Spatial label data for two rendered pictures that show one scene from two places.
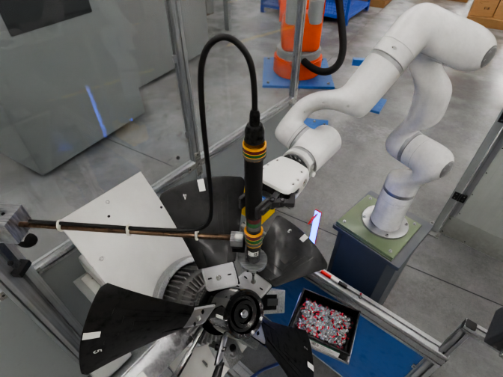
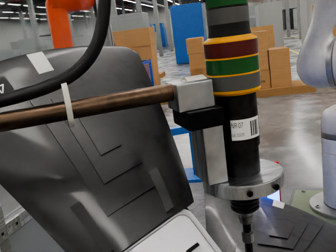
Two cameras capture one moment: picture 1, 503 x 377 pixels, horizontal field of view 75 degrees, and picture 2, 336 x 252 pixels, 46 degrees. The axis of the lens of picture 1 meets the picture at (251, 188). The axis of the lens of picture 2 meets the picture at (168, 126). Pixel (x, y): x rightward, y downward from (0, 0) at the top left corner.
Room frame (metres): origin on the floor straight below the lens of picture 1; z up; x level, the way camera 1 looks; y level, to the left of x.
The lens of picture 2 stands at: (0.19, 0.17, 1.43)
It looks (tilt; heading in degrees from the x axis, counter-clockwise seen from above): 13 degrees down; 339
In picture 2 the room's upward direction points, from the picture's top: 8 degrees counter-clockwise
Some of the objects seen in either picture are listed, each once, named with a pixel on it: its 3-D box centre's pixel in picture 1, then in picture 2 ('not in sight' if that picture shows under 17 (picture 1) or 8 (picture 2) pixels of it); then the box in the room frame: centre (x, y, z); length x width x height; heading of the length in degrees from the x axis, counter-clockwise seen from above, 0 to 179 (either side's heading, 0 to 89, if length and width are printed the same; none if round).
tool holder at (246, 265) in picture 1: (249, 249); (227, 132); (0.47, 0.00, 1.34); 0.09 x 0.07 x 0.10; 85
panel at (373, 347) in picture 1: (316, 323); not in sight; (0.69, -0.31, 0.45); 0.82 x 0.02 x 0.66; 51
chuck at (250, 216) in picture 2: not in sight; (245, 209); (0.47, -0.01, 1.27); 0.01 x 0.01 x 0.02
